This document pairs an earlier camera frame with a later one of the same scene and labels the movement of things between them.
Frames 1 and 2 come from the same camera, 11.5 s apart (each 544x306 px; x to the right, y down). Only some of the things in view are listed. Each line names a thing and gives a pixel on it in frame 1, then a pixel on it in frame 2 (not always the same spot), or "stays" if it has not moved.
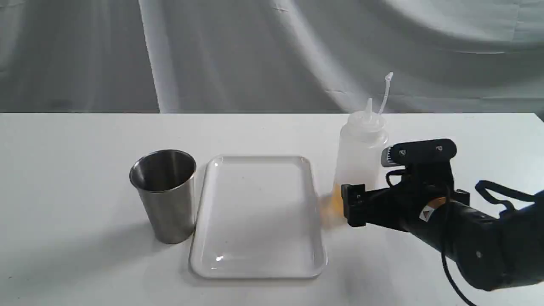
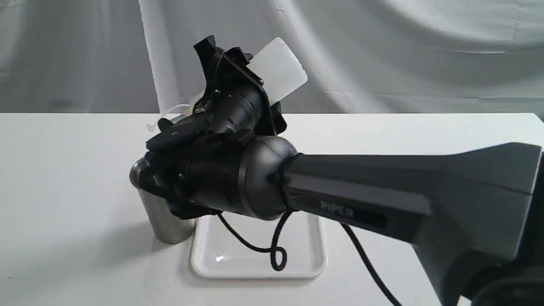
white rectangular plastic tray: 258,217 stays
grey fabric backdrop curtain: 270,56 stays
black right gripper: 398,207 → 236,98
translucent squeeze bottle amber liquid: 358,161 → 279,67
